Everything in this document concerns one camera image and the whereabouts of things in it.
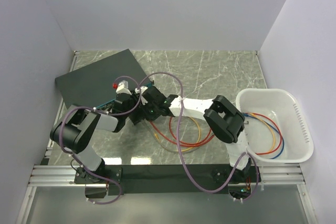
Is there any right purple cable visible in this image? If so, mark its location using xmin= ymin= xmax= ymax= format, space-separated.
xmin=135 ymin=72 xmax=260 ymax=205

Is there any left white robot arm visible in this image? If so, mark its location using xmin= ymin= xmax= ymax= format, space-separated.
xmin=50 ymin=92 xmax=139 ymax=183

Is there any red ethernet cable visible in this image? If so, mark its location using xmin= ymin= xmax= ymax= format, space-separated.
xmin=151 ymin=116 xmax=217 ymax=148

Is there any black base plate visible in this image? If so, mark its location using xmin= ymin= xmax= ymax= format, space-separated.
xmin=73 ymin=164 xmax=263 ymax=196

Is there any large black network switch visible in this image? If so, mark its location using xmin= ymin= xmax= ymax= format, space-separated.
xmin=55 ymin=49 xmax=146 ymax=108

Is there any small black box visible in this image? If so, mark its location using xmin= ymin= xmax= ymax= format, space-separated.
xmin=129 ymin=108 xmax=146 ymax=125

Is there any yellow ethernet cable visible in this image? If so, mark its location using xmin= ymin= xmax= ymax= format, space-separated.
xmin=154 ymin=116 xmax=203 ymax=153

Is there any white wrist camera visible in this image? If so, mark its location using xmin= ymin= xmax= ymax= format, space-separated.
xmin=113 ymin=80 xmax=131 ymax=95
xmin=134 ymin=86 xmax=148 ymax=105

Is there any white plastic bin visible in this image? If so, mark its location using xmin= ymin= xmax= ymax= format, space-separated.
xmin=236 ymin=88 xmax=314 ymax=165

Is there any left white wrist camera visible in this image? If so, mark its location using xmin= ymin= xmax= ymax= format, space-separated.
xmin=113 ymin=80 xmax=131 ymax=95

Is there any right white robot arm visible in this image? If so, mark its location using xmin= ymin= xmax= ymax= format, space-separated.
xmin=137 ymin=86 xmax=249 ymax=182

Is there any blue cable in bin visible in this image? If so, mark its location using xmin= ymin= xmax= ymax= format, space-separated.
xmin=243 ymin=113 xmax=286 ymax=161

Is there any aluminium frame rail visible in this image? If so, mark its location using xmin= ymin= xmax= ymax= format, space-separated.
xmin=28 ymin=164 xmax=306 ymax=187

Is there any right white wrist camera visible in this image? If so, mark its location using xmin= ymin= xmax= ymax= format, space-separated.
xmin=134 ymin=86 xmax=148 ymax=105

